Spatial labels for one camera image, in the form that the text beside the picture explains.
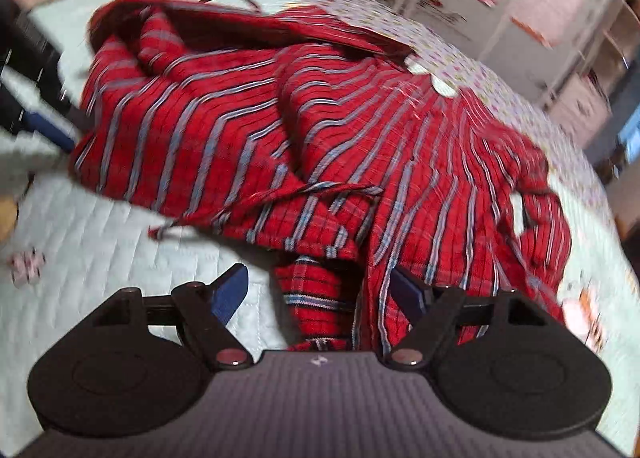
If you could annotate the red striped garment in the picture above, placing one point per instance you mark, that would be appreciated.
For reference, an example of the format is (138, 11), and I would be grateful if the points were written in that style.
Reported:
(300, 138)

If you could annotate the mint quilted bee-print bed cover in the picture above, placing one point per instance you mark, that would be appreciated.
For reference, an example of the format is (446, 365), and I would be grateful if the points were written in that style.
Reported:
(100, 238)

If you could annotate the blue floral heart-print bedsheet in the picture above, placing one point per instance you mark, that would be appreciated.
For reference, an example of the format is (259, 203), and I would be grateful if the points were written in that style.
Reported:
(475, 78)

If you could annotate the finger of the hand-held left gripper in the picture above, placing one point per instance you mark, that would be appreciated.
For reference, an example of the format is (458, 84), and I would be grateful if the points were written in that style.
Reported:
(50, 131)

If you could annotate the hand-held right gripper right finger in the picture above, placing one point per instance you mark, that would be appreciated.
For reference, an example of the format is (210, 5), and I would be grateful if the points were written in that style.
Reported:
(407, 295)

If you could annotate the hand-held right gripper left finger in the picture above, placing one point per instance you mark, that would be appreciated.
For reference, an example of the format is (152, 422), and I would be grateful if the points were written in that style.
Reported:
(230, 295)

